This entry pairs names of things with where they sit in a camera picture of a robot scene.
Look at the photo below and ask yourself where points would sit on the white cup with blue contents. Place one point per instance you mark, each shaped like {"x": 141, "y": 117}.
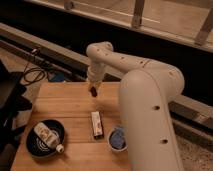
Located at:
{"x": 116, "y": 139}

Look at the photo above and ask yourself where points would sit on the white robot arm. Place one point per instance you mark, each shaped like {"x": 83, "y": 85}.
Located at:
{"x": 145, "y": 90}

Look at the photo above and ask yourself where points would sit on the dark red pepper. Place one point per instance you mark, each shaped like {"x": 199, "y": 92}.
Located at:
{"x": 93, "y": 92}

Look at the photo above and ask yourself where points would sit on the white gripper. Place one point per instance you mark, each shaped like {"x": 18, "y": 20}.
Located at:
{"x": 95, "y": 75}

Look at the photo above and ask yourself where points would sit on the black round bowl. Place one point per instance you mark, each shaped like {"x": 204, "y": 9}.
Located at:
{"x": 34, "y": 144}

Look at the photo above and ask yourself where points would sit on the small white bottle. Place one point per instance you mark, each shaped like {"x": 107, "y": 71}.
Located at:
{"x": 48, "y": 137}

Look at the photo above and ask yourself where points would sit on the rectangular snack bar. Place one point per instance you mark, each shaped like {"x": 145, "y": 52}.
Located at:
{"x": 97, "y": 126}

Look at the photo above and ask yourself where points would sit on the black chair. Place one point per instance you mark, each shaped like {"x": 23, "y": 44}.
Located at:
{"x": 11, "y": 103}

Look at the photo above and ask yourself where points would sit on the blue object on floor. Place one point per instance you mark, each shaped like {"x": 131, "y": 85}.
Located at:
{"x": 57, "y": 78}

